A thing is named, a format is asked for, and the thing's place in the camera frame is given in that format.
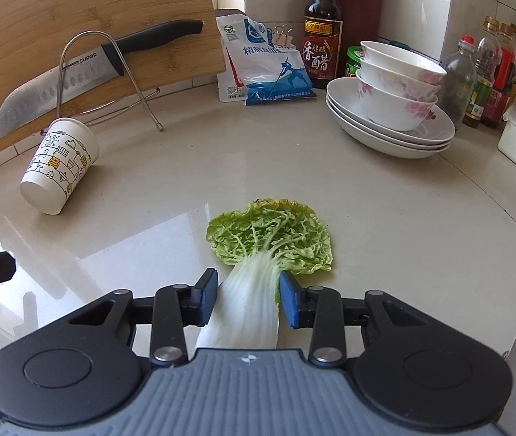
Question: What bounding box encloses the crinkled napa cabbage leaf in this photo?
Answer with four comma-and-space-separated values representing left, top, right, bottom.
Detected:
196, 199, 333, 350

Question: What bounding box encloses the white patterned paper cup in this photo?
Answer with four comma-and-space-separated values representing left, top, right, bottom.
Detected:
20, 117, 99, 215

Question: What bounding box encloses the bottom white plate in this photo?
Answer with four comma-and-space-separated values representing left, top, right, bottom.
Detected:
328, 104, 450, 160

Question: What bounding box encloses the white plate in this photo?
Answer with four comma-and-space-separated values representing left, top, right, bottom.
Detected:
328, 104, 450, 160
326, 77, 455, 146
325, 97, 450, 160

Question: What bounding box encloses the middle white plate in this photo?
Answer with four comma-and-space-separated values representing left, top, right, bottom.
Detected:
325, 97, 450, 160

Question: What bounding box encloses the top white plate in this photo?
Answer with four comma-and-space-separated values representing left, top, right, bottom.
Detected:
326, 77, 455, 146

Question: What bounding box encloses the bottom white floral bowl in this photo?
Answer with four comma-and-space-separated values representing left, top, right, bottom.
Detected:
355, 69, 438, 132

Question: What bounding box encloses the white floral bowl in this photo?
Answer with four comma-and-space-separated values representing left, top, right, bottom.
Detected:
355, 69, 438, 132
360, 60, 441, 101
360, 40, 447, 85

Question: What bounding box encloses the blue white salt bag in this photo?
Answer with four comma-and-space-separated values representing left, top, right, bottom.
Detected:
217, 14, 316, 105

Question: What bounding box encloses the bamboo cutting board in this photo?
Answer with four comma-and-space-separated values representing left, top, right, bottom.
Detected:
0, 0, 226, 152

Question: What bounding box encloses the middle white floral bowl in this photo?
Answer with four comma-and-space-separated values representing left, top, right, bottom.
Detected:
360, 60, 441, 101

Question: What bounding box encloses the small green lid jar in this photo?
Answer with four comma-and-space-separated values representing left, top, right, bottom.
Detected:
345, 45, 362, 77

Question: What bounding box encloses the clear bottle red cap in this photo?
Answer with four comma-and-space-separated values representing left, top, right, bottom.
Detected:
438, 35, 477, 130

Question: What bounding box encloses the top white floral bowl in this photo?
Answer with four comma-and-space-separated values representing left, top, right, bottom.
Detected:
360, 40, 447, 85

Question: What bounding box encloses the dark vinegar bottle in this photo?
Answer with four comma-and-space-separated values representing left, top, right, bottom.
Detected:
301, 0, 343, 89

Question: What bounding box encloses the red label sauce bottle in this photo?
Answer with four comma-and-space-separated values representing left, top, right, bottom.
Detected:
481, 23, 516, 129

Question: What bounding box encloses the green label oil bottle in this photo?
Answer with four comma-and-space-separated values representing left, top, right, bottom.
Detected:
463, 16, 501, 128

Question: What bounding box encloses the dark red knife block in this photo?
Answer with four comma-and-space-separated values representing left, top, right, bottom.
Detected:
337, 0, 383, 77

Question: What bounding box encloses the black handled santoku knife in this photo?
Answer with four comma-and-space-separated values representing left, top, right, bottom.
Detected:
0, 20, 204, 139

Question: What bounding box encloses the metal wire board stand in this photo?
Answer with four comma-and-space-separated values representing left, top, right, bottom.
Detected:
55, 29, 164, 132

